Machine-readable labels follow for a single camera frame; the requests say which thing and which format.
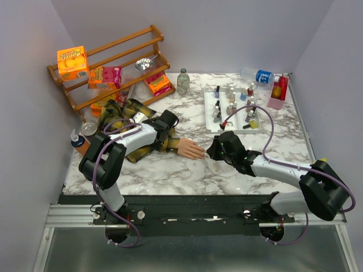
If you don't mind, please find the yellow plaid shirt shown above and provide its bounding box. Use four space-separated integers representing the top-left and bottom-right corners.
98 99 180 163

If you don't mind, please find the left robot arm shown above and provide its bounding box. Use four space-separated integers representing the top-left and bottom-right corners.
78 110 179 224

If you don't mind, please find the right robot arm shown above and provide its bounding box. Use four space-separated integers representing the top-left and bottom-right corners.
206 131 349 222

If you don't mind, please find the mannequin hand with long nails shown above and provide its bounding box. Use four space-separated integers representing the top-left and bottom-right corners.
176 138 206 160

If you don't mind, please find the silver glitter bottle black cap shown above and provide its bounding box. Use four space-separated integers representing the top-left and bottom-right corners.
212 108 221 124

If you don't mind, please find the yellow polish bottle black cap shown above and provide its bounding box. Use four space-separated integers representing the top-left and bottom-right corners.
243 120 259 130

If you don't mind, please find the orange pink box lower shelf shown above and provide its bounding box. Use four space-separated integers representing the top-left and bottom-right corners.
144 72 171 96

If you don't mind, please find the gold glitter bottle white cap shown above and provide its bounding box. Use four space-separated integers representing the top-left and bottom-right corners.
226 103 233 116

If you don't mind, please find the copper glitter bottle white cap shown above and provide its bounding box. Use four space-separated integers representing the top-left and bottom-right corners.
246 96 255 112

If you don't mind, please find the white plastic organizer tray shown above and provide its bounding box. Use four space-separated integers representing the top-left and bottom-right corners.
204 86 261 134

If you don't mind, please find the glass bottle with cap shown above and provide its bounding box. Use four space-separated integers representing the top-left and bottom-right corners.
176 68 190 96

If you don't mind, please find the red white package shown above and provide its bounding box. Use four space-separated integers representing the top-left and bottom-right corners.
115 88 130 106

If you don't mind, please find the coral polish bottle white cap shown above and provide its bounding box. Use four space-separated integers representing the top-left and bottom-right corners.
229 92 236 103

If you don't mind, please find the blue polish bottle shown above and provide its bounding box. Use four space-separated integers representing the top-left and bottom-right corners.
240 88 248 101

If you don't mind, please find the beige polish bottle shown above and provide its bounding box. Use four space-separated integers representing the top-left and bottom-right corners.
227 87 234 98

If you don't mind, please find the purple polish bottle back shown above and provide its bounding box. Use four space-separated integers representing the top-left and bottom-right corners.
214 86 220 98

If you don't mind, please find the wooden shelf rack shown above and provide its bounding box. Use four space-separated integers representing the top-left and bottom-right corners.
48 25 175 121

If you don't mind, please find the metal spoon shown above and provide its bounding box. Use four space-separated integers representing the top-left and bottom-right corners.
134 55 158 71

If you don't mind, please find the pink plastic bin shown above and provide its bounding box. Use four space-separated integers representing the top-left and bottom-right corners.
267 75 290 109

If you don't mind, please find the orange box bottom shelf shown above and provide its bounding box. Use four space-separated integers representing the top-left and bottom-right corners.
90 99 108 117

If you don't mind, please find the pink orange sponge box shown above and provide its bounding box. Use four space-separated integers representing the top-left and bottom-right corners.
88 66 122 90

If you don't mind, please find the metal soda can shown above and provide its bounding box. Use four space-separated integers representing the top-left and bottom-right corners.
81 121 98 143

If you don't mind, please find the yellow lemon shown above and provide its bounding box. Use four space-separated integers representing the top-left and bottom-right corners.
271 86 282 99

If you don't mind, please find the plastic water bottle blue label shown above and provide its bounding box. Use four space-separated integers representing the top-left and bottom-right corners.
240 68 281 84

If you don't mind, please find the orange spray bottle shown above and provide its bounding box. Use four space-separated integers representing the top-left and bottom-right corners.
70 129 90 156

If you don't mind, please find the red ketchup bottle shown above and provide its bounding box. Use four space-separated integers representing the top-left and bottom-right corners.
279 76 289 101

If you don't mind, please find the orange scrub box large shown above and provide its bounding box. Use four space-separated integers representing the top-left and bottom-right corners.
57 46 90 82

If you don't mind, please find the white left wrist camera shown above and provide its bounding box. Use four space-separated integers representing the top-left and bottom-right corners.
133 112 148 123

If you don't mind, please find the black mounting rail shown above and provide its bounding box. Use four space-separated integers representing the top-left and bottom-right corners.
58 194 296 242

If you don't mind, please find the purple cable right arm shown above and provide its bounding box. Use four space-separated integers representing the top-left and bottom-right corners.
221 105 357 246

